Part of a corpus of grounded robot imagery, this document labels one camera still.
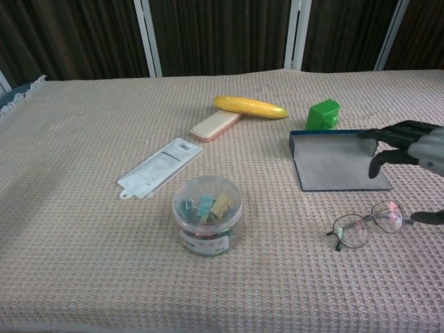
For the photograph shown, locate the wire-frame eyeglasses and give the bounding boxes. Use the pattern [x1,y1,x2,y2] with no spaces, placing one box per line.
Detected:
[325,200,416,253]

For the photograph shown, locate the right robot hand grey black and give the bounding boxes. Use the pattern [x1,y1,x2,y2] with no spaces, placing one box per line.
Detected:
[357,120,444,226]

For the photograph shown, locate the green plastic block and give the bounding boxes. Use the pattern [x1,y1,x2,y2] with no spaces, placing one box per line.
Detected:
[305,99,341,131]

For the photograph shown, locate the clear jar of binder clips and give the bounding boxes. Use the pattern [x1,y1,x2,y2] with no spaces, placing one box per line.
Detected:
[172,175,244,257]

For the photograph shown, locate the blue glasses case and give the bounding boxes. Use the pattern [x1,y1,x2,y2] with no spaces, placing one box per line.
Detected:
[289,128,393,192]

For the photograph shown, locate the beige rectangular pencil case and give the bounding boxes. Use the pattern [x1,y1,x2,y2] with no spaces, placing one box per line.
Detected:
[189,110,244,144]

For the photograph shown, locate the dark slatted partition panel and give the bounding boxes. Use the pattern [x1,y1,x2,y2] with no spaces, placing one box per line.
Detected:
[148,0,293,77]
[300,0,400,73]
[0,0,151,88]
[384,0,444,71]

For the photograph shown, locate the blue binder clip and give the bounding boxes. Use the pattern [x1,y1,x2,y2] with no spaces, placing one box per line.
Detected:
[196,194,218,215]

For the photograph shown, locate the yellow banana shaped case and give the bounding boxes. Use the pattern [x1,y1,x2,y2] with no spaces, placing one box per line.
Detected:
[213,95,289,121]

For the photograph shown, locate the white flat plastic packet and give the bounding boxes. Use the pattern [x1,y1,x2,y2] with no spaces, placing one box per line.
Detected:
[117,137,205,201]

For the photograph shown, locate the beige waffle weave cloth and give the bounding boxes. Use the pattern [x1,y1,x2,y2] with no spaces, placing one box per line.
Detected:
[0,68,444,333]

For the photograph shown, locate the yellow binder clip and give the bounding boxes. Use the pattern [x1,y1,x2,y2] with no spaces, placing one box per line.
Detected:
[210,194,232,220]

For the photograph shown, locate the white partition frame post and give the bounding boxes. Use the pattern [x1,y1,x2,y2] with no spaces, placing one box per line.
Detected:
[0,69,12,95]
[133,0,163,78]
[284,0,311,70]
[374,0,411,72]

